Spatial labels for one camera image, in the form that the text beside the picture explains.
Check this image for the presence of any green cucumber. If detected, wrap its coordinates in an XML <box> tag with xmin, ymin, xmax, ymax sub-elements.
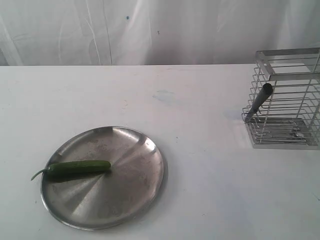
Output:
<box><xmin>30</xmin><ymin>160</ymin><xmax>112</xmax><ymax>182</ymax></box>

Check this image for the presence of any black kitchen knife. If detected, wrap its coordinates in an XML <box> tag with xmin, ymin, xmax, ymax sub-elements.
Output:
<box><xmin>244</xmin><ymin>83</ymin><xmax>274</xmax><ymax>123</ymax></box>

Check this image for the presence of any round stainless steel plate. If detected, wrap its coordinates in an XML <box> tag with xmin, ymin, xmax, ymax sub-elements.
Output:
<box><xmin>40</xmin><ymin>126</ymin><xmax>167</xmax><ymax>231</ymax></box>

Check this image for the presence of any white backdrop curtain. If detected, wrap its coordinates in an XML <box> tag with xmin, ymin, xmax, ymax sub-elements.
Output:
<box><xmin>0</xmin><ymin>0</ymin><xmax>320</xmax><ymax>66</ymax></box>

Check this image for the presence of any steel wire utensil rack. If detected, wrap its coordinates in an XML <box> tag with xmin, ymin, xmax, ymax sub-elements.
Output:
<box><xmin>241</xmin><ymin>47</ymin><xmax>320</xmax><ymax>150</ymax></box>

